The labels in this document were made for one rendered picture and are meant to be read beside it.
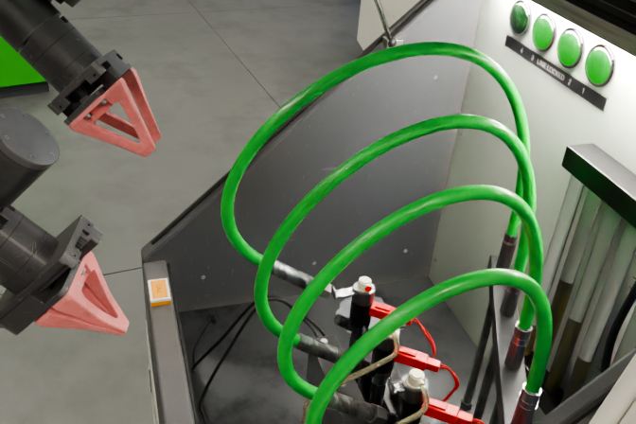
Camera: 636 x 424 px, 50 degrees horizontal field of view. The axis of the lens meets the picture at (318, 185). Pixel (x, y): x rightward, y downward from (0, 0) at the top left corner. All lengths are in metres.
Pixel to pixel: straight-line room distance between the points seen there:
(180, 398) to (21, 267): 0.39
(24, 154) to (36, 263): 0.10
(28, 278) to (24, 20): 0.24
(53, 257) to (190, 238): 0.56
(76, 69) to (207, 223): 0.50
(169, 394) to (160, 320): 0.14
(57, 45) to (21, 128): 0.15
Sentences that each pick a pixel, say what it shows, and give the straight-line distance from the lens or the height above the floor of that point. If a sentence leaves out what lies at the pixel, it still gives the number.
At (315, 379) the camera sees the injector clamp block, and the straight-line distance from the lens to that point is 0.97.
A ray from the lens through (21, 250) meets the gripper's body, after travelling 0.61.
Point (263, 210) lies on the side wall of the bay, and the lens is 1.14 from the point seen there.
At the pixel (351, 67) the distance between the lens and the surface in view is 0.70.
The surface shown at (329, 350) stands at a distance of 0.80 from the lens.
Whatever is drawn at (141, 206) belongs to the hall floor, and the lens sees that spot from 3.04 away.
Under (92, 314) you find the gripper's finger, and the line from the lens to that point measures 0.63.
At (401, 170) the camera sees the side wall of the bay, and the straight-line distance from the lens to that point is 1.19.
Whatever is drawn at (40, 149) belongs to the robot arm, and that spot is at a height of 1.39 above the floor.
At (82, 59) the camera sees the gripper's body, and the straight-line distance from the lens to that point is 0.70.
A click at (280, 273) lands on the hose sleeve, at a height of 1.15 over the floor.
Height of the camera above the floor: 1.65
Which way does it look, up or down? 31 degrees down
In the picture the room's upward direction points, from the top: 5 degrees clockwise
